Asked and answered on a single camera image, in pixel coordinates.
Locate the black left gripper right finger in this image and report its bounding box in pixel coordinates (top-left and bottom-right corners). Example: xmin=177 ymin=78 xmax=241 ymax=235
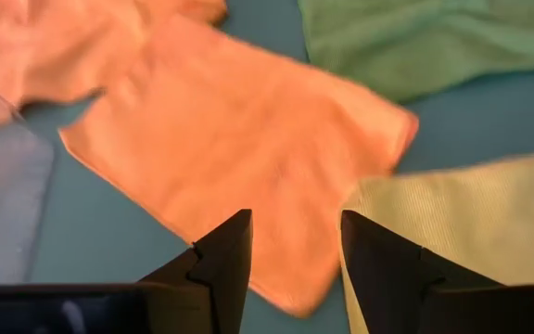
xmin=340 ymin=210 xmax=502 ymax=334

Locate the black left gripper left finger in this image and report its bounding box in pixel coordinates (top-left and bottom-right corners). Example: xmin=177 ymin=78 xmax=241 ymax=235
xmin=139 ymin=209 xmax=253 ymax=334

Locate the orange microfiber towel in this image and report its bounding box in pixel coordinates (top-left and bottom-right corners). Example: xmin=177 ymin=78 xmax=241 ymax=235
xmin=57 ymin=8 xmax=420 ymax=319
xmin=0 ymin=0 xmax=229 ymax=132

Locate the yellow microfiber towel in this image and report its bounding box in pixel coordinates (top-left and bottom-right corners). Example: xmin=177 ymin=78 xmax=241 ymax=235
xmin=338 ymin=150 xmax=534 ymax=334

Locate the green microfiber towel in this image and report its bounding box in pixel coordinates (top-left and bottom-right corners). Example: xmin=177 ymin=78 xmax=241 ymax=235
xmin=297 ymin=0 xmax=534 ymax=106

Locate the clear plastic bin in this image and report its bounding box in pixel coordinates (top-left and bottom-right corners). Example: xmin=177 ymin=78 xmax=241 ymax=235
xmin=0 ymin=76 xmax=56 ymax=285

